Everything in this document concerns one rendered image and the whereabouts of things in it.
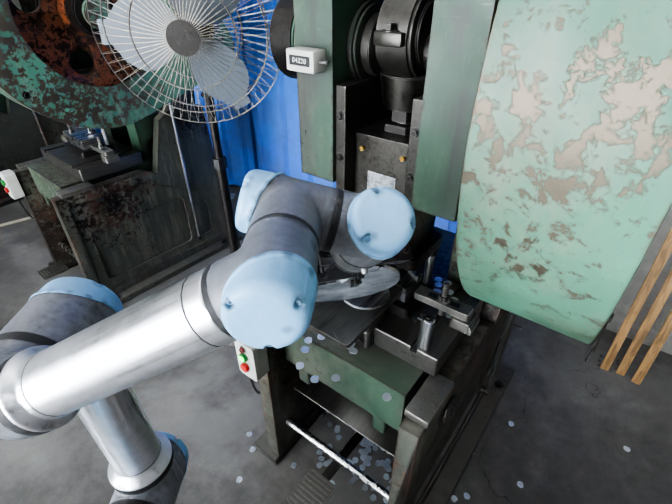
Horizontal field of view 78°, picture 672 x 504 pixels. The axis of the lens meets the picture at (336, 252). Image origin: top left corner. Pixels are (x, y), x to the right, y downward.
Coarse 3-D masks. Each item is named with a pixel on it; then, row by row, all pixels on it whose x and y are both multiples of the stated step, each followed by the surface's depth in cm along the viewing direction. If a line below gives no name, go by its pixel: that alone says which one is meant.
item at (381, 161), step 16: (368, 128) 92; (384, 128) 92; (400, 128) 88; (368, 144) 89; (384, 144) 87; (400, 144) 85; (368, 160) 91; (384, 160) 89; (400, 160) 85; (368, 176) 93; (384, 176) 91; (400, 176) 88; (400, 192) 90; (416, 240) 101
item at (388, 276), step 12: (372, 276) 85; (384, 276) 86; (396, 276) 86; (324, 288) 93; (336, 288) 94; (348, 288) 94; (360, 288) 93; (372, 288) 94; (384, 288) 95; (324, 300) 101; (336, 300) 103
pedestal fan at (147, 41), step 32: (96, 0) 123; (128, 0) 124; (160, 0) 116; (192, 0) 122; (224, 0) 125; (128, 32) 127; (160, 32) 128; (192, 32) 121; (224, 32) 122; (128, 64) 135; (160, 64) 130; (192, 64) 138; (224, 64) 128; (224, 96) 142; (224, 160) 162; (224, 192) 169
